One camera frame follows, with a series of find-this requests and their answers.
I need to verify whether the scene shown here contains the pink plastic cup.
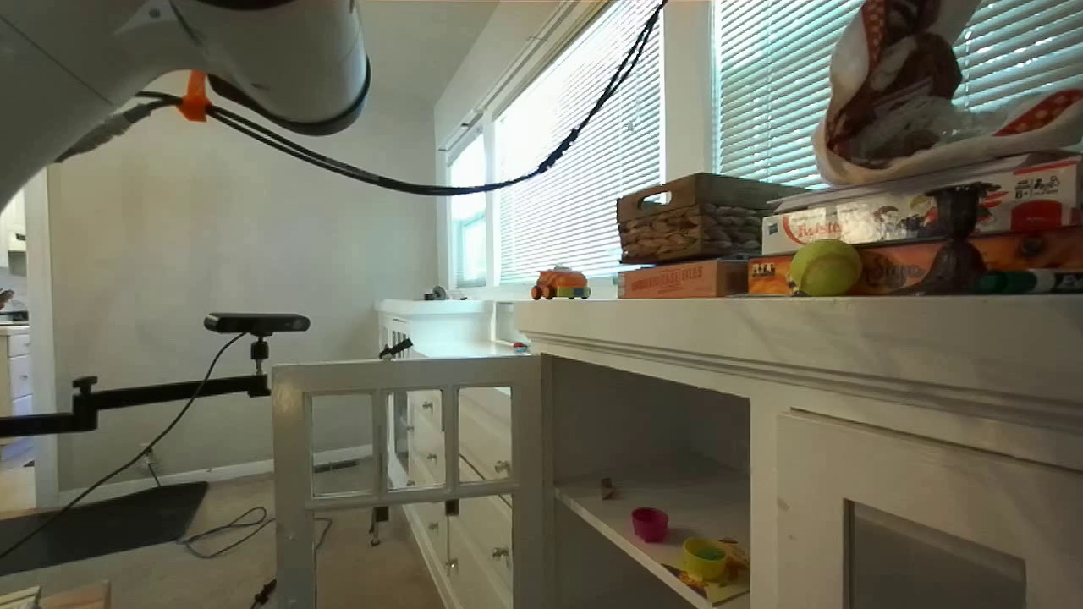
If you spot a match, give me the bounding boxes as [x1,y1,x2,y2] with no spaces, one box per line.
[629,507,671,541]

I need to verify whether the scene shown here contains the orange toy car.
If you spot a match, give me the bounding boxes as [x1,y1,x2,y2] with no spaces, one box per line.
[531,266,589,301]

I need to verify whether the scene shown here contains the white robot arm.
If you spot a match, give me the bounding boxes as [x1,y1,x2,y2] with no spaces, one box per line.
[0,0,373,203]

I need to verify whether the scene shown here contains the white patterned cloth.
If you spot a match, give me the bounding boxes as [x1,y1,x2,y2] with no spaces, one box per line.
[814,0,1083,185]

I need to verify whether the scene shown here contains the black floor mat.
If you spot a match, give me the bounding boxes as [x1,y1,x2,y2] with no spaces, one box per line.
[0,484,207,574]

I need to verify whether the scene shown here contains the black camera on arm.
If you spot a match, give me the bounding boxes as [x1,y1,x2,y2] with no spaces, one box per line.
[0,308,314,444]

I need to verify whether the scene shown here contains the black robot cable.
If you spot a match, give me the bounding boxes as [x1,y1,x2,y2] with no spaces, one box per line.
[131,0,675,198]

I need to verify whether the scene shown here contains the wooden box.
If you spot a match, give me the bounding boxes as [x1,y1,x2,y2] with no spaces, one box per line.
[621,259,747,299]

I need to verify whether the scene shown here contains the white glass cabinet door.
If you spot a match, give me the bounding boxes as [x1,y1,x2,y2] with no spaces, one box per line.
[270,355,557,609]

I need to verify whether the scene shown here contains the white window blinds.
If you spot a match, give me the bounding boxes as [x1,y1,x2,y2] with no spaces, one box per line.
[440,0,1083,290]

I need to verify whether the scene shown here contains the orange board game box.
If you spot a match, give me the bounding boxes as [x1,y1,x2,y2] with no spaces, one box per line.
[747,231,1083,299]

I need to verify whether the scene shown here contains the black floor cable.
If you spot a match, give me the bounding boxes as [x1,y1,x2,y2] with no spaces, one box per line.
[181,505,335,566]

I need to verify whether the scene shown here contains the white wooden cabinet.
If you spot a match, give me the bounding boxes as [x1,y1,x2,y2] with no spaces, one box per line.
[381,295,1083,609]

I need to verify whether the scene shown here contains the green yellow tape roll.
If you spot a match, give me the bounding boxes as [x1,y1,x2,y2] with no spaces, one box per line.
[681,537,733,583]

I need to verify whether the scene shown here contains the yellow tennis ball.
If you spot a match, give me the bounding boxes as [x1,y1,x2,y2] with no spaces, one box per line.
[788,239,862,299]

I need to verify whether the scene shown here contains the dark cone figurine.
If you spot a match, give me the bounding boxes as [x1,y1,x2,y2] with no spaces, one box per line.
[916,182,988,295]

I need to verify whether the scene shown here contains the white board game box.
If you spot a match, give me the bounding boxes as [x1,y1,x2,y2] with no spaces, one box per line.
[763,151,1083,252]

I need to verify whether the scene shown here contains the brown wicker basket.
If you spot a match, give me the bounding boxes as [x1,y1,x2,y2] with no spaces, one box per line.
[616,172,796,265]

